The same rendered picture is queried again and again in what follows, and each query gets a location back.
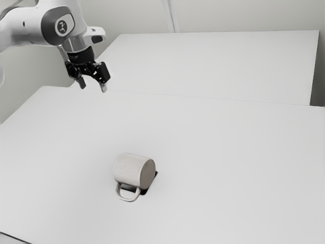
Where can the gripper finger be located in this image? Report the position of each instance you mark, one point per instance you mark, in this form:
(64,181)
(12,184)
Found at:
(79,78)
(102,75)

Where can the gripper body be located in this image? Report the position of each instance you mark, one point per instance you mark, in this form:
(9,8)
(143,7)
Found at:
(81,61)

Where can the beige mug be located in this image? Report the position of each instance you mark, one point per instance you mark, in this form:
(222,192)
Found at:
(132,171)

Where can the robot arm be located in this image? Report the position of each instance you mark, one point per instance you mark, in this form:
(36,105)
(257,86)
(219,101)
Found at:
(30,28)

